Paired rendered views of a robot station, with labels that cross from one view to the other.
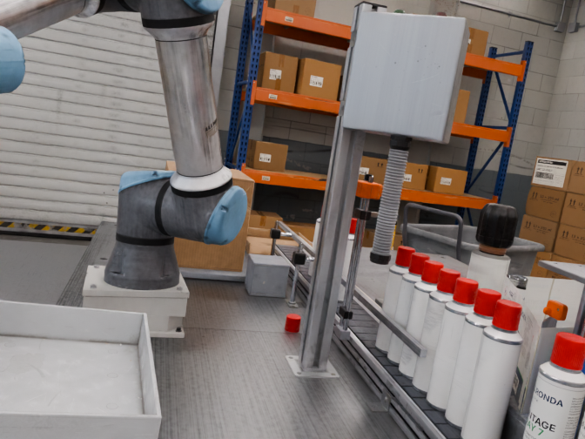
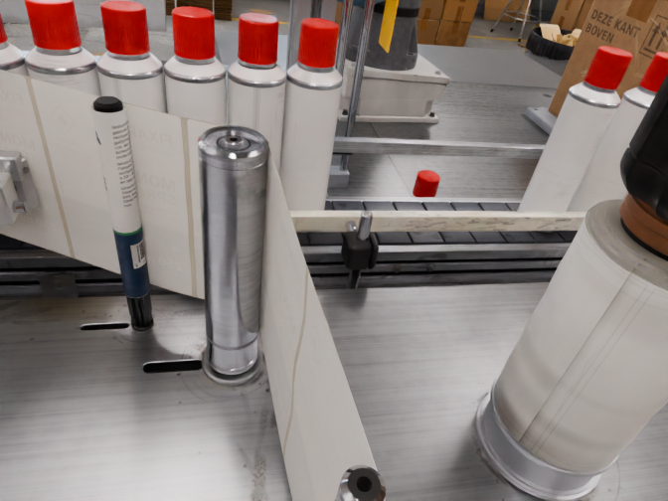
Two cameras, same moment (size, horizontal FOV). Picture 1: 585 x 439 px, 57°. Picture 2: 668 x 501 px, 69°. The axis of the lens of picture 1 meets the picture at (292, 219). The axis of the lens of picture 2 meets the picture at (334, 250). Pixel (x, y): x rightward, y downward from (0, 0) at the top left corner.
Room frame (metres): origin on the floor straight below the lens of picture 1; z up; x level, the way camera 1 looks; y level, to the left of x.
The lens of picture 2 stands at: (1.04, -0.67, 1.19)
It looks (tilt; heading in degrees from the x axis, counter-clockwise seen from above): 38 degrees down; 88
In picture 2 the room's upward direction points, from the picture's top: 9 degrees clockwise
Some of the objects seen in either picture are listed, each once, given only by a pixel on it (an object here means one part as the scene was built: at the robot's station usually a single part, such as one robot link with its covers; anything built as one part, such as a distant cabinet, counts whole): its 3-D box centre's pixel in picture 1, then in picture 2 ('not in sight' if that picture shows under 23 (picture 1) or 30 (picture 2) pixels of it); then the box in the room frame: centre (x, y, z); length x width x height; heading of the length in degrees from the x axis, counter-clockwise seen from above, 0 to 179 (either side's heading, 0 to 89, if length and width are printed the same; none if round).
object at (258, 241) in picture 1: (275, 242); not in sight; (2.03, 0.05, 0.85); 0.30 x 0.26 x 0.04; 15
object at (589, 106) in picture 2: (346, 260); (572, 145); (1.29, -0.15, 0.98); 0.05 x 0.05 x 0.20
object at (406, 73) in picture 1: (406, 79); not in sight; (0.94, -0.15, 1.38); 0.17 x 0.10 x 0.19; 70
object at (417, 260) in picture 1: (410, 308); (254, 132); (0.96, -0.24, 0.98); 0.05 x 0.05 x 0.20
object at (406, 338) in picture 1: (324, 263); (582, 153); (1.33, -0.10, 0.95); 1.07 x 0.01 x 0.01; 15
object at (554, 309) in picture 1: (554, 309); not in sight; (0.71, -0.37, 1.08); 0.03 x 0.02 x 0.02; 15
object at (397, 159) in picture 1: (390, 200); not in sight; (0.88, -0.15, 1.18); 0.04 x 0.04 x 0.21
